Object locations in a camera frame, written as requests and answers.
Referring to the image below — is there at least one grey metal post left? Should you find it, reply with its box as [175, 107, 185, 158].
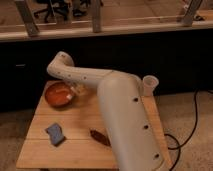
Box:
[14, 0, 39, 37]

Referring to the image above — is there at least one brown sausage toy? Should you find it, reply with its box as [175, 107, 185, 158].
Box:
[90, 129, 111, 146]

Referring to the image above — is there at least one grey metal post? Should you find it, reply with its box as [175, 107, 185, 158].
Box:
[181, 0, 203, 27]
[14, 0, 39, 37]
[91, 0, 101, 33]

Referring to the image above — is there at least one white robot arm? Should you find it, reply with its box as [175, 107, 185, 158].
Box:
[47, 51, 168, 171]

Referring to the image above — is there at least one white plastic bottle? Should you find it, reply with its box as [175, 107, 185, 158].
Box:
[69, 85, 85, 97]

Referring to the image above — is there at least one white plastic cup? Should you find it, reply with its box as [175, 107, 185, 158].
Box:
[142, 75, 159, 96]

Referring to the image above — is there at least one grey metal post right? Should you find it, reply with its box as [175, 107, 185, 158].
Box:
[181, 0, 203, 27]

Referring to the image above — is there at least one grey metal post middle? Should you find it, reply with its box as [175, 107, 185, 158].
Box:
[91, 0, 101, 33]

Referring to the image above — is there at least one black power cable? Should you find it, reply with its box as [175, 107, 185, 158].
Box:
[164, 89, 200, 171]

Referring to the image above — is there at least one orange ceramic bowl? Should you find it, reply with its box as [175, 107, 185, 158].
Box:
[45, 82, 75, 107]

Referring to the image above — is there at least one black office chair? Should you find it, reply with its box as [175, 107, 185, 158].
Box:
[33, 0, 70, 23]

